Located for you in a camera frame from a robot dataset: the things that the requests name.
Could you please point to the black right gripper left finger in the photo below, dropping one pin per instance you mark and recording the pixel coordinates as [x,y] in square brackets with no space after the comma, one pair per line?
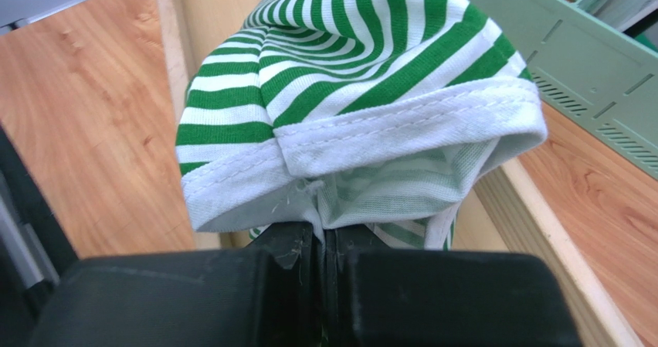
[259,295]

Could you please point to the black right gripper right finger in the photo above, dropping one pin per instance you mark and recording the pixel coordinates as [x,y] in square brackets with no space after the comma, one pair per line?
[379,296]

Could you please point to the green white striped tank top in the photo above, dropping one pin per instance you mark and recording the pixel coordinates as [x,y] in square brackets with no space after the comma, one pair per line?
[360,104]

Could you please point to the mint green file organizer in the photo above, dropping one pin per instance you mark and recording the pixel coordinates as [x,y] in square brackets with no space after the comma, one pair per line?
[599,78]

